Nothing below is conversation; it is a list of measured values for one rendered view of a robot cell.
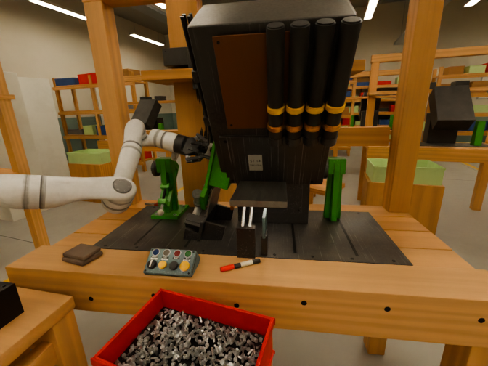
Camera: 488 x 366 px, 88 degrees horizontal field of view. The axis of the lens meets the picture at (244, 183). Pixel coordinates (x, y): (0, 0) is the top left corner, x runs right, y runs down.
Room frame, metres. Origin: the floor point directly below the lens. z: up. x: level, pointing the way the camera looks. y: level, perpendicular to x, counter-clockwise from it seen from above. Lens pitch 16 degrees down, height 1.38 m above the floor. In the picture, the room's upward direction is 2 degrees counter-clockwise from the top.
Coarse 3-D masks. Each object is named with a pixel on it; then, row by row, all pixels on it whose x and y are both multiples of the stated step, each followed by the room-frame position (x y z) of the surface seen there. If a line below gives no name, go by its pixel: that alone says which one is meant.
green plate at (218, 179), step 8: (216, 160) 0.86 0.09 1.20; (208, 168) 0.86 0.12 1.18; (216, 168) 0.86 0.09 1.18; (208, 176) 0.86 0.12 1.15; (216, 176) 0.86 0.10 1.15; (224, 176) 0.86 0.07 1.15; (208, 184) 0.87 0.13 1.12; (216, 184) 0.86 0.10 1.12; (224, 184) 0.86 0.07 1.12; (208, 192) 0.90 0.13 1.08
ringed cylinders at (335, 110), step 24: (360, 24) 0.54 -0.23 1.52; (336, 48) 0.58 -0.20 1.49; (288, 72) 0.61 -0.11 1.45; (312, 72) 0.60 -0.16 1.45; (336, 72) 0.59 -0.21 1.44; (288, 96) 0.63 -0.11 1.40; (312, 96) 0.62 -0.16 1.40; (336, 96) 0.61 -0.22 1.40; (288, 120) 0.67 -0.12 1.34; (312, 120) 0.65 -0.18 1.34; (336, 120) 0.64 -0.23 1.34; (288, 144) 0.70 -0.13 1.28; (312, 144) 0.69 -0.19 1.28
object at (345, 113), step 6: (354, 78) 7.10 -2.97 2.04; (354, 84) 7.10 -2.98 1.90; (354, 90) 7.09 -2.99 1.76; (348, 96) 7.19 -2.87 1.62; (354, 96) 7.09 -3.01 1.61; (348, 108) 7.19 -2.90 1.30; (342, 114) 7.24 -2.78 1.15; (348, 114) 7.19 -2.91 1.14; (342, 126) 7.22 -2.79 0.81; (348, 150) 7.10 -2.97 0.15
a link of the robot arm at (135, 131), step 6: (132, 120) 1.01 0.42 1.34; (138, 120) 1.02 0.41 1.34; (126, 126) 0.99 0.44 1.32; (132, 126) 0.99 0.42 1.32; (138, 126) 0.99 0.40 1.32; (144, 126) 1.02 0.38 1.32; (126, 132) 0.97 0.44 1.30; (132, 132) 0.97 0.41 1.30; (138, 132) 0.98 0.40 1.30; (144, 132) 1.02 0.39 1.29; (126, 138) 0.95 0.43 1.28; (132, 138) 0.95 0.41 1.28; (138, 138) 0.96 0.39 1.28; (144, 138) 1.03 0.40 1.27; (138, 144) 0.95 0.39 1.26
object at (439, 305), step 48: (48, 288) 0.70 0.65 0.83; (96, 288) 0.68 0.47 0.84; (144, 288) 0.65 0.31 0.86; (192, 288) 0.63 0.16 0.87; (240, 288) 0.61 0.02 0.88; (288, 288) 0.59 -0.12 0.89; (336, 288) 0.58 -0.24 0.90; (384, 288) 0.57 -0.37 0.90; (432, 288) 0.57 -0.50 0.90; (480, 288) 0.56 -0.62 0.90; (384, 336) 0.55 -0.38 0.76; (432, 336) 0.53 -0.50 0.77; (480, 336) 0.52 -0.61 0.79
